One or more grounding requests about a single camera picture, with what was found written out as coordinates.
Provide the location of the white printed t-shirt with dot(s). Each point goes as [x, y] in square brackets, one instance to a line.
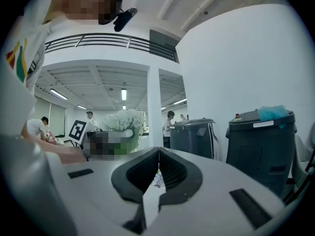
[14, 102]

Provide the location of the dark grey wheeled machine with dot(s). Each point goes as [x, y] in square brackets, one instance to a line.
[192, 139]

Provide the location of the person's left forearm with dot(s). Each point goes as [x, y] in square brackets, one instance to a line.
[66, 154]

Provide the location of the white chair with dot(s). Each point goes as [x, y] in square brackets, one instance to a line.
[301, 161]

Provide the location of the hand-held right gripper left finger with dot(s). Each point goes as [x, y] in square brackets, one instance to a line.
[98, 181]

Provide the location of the black head camera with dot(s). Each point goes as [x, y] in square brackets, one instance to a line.
[124, 18]

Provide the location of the blue cloth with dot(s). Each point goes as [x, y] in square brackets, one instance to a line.
[273, 114]

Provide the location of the black metal railing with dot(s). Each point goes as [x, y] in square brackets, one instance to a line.
[110, 42]

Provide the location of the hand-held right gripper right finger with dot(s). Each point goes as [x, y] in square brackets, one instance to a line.
[216, 181]

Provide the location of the person's head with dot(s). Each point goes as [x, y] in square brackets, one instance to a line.
[83, 4]

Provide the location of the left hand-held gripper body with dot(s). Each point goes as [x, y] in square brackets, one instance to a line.
[78, 131]

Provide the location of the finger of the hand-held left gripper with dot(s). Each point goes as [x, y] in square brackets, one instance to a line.
[123, 134]

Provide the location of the white flowers green leaves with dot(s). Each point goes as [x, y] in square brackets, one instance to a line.
[123, 119]

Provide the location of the dark wall panel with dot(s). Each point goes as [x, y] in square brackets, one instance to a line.
[163, 39]

